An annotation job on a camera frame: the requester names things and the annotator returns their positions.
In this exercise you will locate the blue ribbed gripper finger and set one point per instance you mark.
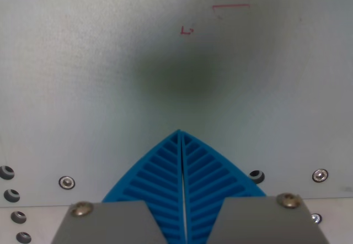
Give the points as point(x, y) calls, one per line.
point(204, 172)
point(162, 172)

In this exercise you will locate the silver hex socket table screw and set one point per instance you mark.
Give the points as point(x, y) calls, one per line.
point(67, 182)
point(320, 175)
point(316, 218)

